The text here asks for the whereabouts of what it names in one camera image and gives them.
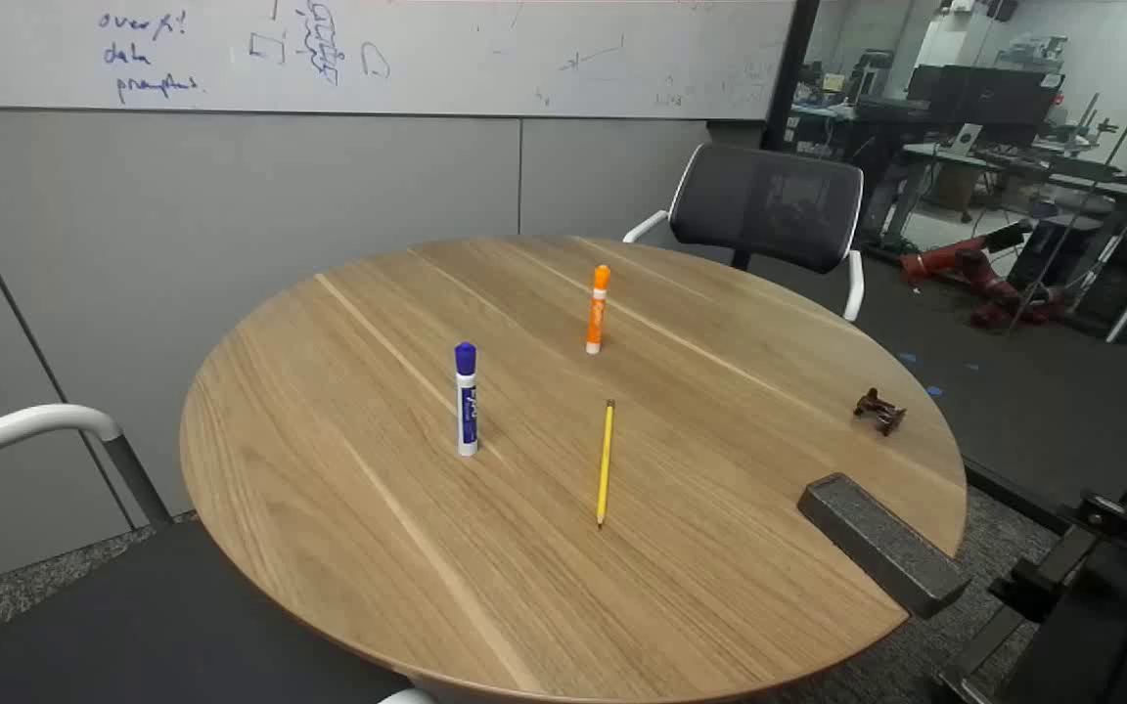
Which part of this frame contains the blue whiteboard marker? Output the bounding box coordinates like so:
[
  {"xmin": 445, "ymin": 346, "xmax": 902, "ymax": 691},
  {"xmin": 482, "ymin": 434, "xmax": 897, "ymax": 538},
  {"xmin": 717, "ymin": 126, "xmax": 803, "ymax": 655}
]
[{"xmin": 451, "ymin": 341, "xmax": 487, "ymax": 461}]

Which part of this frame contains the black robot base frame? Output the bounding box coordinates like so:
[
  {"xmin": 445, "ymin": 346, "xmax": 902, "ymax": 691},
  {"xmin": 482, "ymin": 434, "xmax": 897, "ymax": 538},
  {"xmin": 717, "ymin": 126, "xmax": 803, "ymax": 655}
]
[{"xmin": 928, "ymin": 486, "xmax": 1127, "ymax": 704}]

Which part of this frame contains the white-armed black chair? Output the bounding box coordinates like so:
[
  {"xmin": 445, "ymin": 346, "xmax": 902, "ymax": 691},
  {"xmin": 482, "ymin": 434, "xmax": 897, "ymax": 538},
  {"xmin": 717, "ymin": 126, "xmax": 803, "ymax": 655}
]
[{"xmin": 0, "ymin": 399, "xmax": 438, "ymax": 704}]

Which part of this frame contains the orange whiteboard marker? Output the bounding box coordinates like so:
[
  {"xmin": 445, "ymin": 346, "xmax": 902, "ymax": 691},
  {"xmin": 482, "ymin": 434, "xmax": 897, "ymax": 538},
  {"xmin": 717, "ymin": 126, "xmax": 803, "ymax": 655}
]
[{"xmin": 582, "ymin": 263, "xmax": 618, "ymax": 359}]

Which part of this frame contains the yellow pencil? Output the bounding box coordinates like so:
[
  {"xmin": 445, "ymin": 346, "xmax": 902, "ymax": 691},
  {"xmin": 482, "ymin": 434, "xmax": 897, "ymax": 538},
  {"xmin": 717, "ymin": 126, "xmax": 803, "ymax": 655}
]
[{"xmin": 590, "ymin": 399, "xmax": 618, "ymax": 530}]

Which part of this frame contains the small dark binder clip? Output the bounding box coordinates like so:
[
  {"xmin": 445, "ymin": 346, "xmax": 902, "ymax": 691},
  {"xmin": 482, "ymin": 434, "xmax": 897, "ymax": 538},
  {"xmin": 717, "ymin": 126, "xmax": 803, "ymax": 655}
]
[{"xmin": 850, "ymin": 382, "xmax": 911, "ymax": 436}]

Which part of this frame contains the red floor jack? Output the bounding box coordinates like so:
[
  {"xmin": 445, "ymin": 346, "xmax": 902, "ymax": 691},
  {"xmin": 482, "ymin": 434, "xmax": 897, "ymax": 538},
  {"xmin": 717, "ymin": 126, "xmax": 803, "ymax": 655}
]
[{"xmin": 902, "ymin": 219, "xmax": 1066, "ymax": 332}]

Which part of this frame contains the black whiteboard eraser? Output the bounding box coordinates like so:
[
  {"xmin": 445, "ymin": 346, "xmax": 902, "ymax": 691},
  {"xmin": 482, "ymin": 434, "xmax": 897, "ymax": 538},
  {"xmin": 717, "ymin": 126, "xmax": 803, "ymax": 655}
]
[{"xmin": 795, "ymin": 473, "xmax": 974, "ymax": 621}]

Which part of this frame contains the white whiteboard with writing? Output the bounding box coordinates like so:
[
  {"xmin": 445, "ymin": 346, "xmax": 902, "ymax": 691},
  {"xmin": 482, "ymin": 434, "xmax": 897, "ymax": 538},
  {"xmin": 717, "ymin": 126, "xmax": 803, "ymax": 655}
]
[{"xmin": 0, "ymin": 0, "xmax": 803, "ymax": 126}]

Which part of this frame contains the black mesh office chair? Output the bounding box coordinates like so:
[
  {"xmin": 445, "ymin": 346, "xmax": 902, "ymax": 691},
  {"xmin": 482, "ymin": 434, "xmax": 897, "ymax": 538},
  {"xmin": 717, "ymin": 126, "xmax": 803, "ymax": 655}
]
[{"xmin": 618, "ymin": 135, "xmax": 868, "ymax": 324}]

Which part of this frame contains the round wooden table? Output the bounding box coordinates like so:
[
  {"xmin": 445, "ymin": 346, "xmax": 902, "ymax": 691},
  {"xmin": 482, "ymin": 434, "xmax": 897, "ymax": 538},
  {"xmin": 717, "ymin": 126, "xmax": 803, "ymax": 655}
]
[{"xmin": 177, "ymin": 236, "xmax": 972, "ymax": 704}]

